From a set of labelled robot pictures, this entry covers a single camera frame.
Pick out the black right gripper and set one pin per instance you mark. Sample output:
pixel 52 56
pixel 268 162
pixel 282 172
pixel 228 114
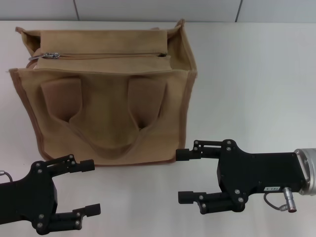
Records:
pixel 259 172

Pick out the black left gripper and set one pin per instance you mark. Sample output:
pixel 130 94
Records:
pixel 27 197

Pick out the khaki canvas food bag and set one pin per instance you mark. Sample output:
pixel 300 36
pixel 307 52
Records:
pixel 111 111

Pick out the silver metal zipper pull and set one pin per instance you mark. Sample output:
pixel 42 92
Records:
pixel 49 55

